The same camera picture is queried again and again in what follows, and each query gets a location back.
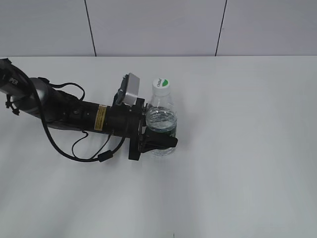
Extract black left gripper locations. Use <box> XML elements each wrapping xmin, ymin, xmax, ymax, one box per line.
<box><xmin>106</xmin><ymin>98</ymin><xmax>178</xmax><ymax>160</ymax></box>

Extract clear Cestbon water bottle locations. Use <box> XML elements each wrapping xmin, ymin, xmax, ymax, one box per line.
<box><xmin>145</xmin><ymin>93</ymin><xmax>178</xmax><ymax>157</ymax></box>

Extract white green bottle cap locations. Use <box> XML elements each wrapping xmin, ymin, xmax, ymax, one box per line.
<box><xmin>152</xmin><ymin>78</ymin><xmax>171</xmax><ymax>97</ymax></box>

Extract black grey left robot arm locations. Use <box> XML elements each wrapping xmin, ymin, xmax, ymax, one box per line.
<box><xmin>0</xmin><ymin>59</ymin><xmax>178</xmax><ymax>161</ymax></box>

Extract black left camera cable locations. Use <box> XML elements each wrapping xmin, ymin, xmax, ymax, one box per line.
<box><xmin>22</xmin><ymin>74</ymin><xmax>124</xmax><ymax>163</ymax></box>

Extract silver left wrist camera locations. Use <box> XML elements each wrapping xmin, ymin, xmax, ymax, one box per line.
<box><xmin>116</xmin><ymin>73</ymin><xmax>140</xmax><ymax>106</ymax></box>

